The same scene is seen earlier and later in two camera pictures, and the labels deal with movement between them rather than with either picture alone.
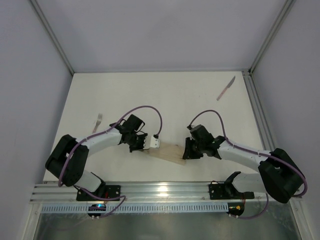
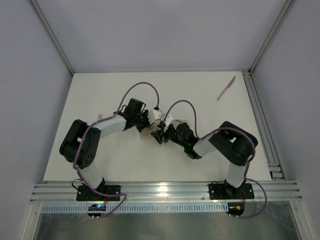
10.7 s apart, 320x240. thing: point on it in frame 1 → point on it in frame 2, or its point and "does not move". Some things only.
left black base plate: (104, 191) does not move
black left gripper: (139, 144) → (144, 120)
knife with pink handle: (224, 91) does not move
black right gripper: (188, 149) → (164, 133)
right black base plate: (227, 191) does not move
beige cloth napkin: (168, 152) → (146, 131)
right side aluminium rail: (262, 126) does not move
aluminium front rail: (52, 192) does not move
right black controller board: (235, 208) does not move
